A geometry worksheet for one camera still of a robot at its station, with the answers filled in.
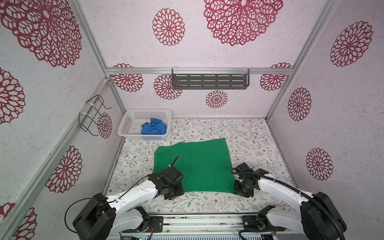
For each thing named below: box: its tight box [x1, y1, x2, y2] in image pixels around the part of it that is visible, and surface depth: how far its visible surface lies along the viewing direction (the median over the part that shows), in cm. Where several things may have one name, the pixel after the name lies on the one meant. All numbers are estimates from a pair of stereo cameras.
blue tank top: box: [141, 118, 167, 135], surface depth 106 cm
